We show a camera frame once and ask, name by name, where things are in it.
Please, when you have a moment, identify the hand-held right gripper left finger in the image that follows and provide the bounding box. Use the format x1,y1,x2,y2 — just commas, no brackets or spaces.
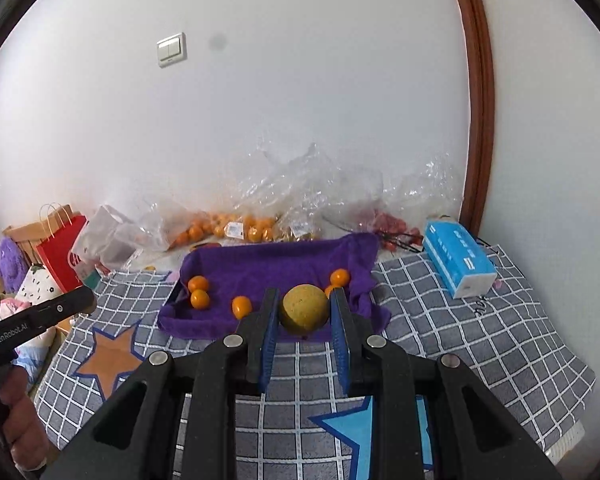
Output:
40,287,281,480

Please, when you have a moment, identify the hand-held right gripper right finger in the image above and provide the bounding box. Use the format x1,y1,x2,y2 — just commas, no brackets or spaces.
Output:
329,287,563,480

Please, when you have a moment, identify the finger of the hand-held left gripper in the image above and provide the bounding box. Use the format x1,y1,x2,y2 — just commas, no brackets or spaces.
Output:
42,286,97,331

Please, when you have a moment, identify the yellow round fruit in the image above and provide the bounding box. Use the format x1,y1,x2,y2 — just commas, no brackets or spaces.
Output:
280,284,330,336

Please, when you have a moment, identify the person's left hand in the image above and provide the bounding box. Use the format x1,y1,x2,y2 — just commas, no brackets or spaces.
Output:
0,366,51,472

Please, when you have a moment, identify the pastel printed quilt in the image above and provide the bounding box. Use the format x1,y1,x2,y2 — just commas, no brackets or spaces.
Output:
0,285,76,396

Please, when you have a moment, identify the white spotted pillow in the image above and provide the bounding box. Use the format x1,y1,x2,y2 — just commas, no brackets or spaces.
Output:
16,265,63,306

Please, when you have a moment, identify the red paper bag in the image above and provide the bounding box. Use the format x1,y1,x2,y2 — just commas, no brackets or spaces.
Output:
35,215,98,293

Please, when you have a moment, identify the purple plush toy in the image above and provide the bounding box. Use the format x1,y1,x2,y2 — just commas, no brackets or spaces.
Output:
0,237,28,293

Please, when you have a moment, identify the white plastic bag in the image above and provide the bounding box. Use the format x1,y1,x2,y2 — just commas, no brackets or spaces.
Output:
71,204,151,273

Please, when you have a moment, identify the purple towel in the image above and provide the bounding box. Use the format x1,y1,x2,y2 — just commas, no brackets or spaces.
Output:
157,232,392,343

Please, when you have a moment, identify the wooden furniture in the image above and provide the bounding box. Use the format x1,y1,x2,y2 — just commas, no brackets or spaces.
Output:
2,224,46,266

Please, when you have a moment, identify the brown paper bag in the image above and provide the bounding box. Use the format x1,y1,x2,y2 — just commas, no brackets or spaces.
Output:
40,202,76,241

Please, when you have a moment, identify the clear bag of kumquats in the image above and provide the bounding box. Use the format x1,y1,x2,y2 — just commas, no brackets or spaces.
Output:
237,135,341,243

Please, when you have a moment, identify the clear bag of cherry tomatoes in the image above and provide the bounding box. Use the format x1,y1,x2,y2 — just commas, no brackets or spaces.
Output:
325,152,463,253

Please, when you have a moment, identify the clear bag of oranges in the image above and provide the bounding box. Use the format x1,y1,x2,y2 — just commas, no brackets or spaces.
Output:
132,197,281,251

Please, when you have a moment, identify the grey checked blanket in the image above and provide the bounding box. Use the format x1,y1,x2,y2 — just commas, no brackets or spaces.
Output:
32,242,598,480

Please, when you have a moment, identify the blue tissue pack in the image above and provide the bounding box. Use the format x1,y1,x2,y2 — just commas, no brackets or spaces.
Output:
422,217,498,300

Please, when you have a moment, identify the brown door frame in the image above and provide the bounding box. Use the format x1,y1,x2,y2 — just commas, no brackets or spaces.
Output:
445,0,496,236

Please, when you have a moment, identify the white light switch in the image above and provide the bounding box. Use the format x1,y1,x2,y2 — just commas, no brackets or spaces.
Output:
156,32,187,68

